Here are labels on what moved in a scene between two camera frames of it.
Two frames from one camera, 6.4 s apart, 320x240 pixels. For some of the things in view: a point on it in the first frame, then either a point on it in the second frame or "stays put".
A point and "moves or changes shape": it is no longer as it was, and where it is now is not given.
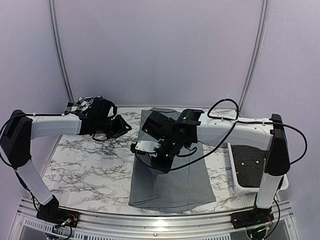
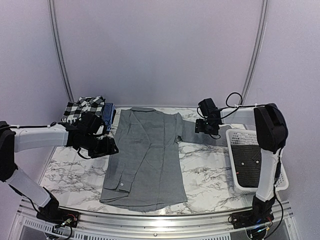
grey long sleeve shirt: x=186 y=186 moves or changes shape
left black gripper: x=120 y=130 -> x=107 y=148
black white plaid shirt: x=83 y=103 stays put
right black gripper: x=166 y=166 -> x=199 y=128
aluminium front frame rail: x=27 y=226 stays put
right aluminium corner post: x=257 y=54 stays put
